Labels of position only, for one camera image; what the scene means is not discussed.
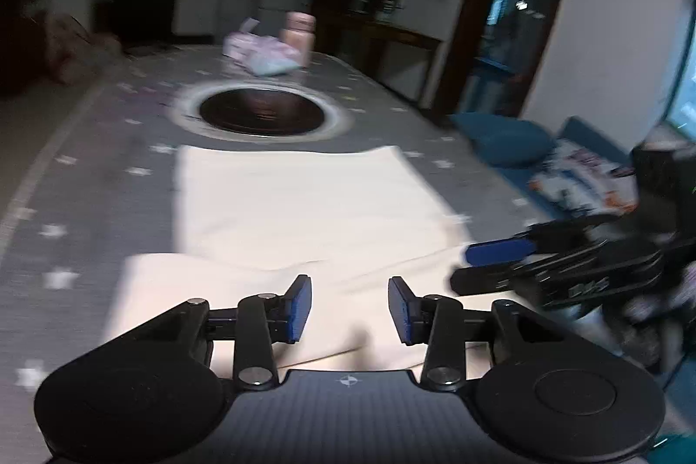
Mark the wooden door frame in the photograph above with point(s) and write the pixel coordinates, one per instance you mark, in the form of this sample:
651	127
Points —
467	7

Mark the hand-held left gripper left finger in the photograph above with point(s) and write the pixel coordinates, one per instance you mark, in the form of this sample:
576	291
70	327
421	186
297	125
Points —
300	306

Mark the printed snack bag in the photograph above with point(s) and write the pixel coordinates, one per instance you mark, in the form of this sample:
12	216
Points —
582	176

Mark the blue sofa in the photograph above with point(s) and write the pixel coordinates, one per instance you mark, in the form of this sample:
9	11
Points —
505	138

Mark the pink baby rocker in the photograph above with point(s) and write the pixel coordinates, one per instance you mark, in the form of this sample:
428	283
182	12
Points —
70	45

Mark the pastel tissue pack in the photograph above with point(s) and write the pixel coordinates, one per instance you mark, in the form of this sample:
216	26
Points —
261	53

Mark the grey star tablecloth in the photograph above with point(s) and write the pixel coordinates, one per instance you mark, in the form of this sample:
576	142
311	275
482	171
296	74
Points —
81	181

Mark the pink bottle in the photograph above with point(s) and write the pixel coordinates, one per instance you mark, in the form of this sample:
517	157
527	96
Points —
299	34

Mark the cream cloth garment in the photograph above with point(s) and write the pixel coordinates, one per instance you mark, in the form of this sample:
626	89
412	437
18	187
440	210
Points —
304	203

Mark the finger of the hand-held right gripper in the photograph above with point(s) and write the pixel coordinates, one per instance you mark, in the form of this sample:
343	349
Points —
484	282
500	252

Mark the round built-in cooktop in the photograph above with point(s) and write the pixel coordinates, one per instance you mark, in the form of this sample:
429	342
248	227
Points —
261	108

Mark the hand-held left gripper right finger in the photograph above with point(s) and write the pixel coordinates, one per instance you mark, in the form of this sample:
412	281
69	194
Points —
399	309

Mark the wooden side table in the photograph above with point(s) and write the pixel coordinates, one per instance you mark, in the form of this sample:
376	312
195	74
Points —
402	37

